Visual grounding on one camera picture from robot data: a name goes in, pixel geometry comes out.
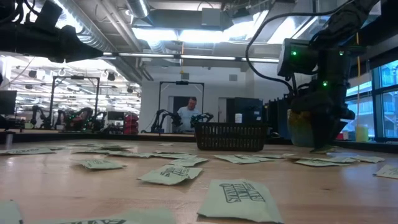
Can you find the large black monitor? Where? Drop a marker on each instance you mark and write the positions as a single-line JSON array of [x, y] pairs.
[[7, 102]]

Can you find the yellow container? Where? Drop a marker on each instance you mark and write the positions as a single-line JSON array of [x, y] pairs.
[[362, 134]]

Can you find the other station black robot arm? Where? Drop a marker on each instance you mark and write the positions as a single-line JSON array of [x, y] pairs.
[[77, 118], [202, 117], [164, 116], [37, 113]]

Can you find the small silver ventilation duct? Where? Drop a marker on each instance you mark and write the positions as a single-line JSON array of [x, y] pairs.
[[138, 7]]

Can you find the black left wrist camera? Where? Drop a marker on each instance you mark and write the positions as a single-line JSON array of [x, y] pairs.
[[46, 14]]

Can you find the dark blue cabinet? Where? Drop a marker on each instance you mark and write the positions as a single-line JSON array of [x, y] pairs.
[[248, 109]]

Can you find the black rack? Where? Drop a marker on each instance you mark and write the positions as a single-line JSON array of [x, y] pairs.
[[276, 118]]

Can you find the long ceiling light strip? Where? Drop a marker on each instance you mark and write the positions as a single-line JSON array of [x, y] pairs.
[[146, 55]]

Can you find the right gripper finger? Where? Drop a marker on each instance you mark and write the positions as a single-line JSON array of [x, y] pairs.
[[317, 133], [329, 133]]

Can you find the black slotted plastic basket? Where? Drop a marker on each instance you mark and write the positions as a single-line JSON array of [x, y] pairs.
[[230, 137]]

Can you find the small black monitor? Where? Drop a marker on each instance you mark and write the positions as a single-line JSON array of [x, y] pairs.
[[115, 115]]

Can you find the person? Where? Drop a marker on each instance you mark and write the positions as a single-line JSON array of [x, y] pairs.
[[188, 116]]

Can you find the grey wall vent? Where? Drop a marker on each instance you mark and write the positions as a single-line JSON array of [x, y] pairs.
[[185, 76], [233, 77]]

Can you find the large silver ventilation duct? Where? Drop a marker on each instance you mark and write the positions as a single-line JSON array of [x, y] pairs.
[[93, 31]]

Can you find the green yellow ceramic mug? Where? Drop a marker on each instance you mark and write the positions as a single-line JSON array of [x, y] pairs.
[[298, 130]]

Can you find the red stacked bins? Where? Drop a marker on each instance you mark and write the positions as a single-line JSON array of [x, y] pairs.
[[131, 124]]

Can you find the grey ceiling box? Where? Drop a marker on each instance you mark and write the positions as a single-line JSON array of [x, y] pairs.
[[211, 17]]

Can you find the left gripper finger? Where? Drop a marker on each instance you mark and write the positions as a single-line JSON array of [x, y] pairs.
[[74, 40], [74, 55]]

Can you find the small red item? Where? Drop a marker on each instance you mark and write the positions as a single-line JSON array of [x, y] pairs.
[[339, 137]]

